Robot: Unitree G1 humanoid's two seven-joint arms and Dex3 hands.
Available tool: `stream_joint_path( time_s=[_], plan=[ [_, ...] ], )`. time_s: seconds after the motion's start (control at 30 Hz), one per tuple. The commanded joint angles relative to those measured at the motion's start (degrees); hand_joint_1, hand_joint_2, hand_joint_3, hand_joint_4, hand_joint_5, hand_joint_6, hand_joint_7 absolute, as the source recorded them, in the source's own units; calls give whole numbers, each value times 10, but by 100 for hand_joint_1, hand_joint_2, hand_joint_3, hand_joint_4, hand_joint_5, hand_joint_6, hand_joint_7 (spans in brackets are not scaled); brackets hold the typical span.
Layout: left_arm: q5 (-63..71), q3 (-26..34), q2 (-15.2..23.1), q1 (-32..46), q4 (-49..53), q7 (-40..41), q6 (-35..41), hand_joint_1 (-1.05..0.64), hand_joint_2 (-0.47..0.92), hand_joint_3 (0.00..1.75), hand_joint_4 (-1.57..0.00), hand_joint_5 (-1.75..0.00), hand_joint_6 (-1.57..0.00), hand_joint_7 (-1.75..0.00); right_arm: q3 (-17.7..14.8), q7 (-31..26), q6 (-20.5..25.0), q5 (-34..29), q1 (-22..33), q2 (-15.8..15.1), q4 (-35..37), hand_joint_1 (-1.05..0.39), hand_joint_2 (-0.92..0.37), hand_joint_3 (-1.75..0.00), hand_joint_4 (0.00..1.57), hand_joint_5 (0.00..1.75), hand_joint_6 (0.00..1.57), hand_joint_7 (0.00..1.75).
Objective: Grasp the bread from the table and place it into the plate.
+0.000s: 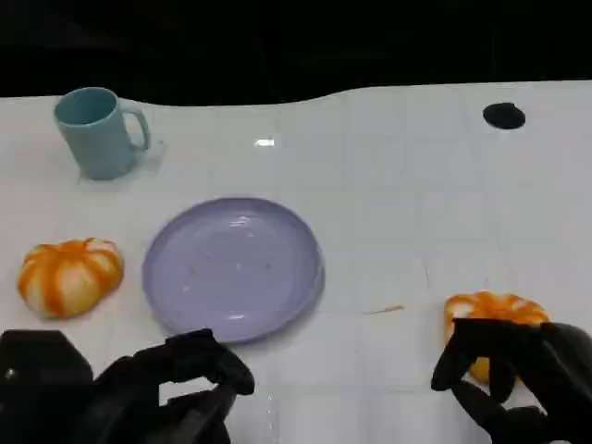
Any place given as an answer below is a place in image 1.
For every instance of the lilac plate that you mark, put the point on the lilac plate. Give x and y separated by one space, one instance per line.
231 270

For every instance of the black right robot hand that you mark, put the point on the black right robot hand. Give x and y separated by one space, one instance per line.
550 370

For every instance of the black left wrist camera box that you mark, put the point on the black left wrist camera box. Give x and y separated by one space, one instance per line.
44 358

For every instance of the black round table grommet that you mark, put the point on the black round table grommet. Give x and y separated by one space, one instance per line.
503 115

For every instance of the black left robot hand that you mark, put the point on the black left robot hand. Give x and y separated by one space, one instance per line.
139 398

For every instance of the orange and white bread roll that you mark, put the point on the orange and white bread roll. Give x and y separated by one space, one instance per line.
497 307
69 277

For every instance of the pale green mug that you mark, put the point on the pale green mug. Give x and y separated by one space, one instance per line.
94 143

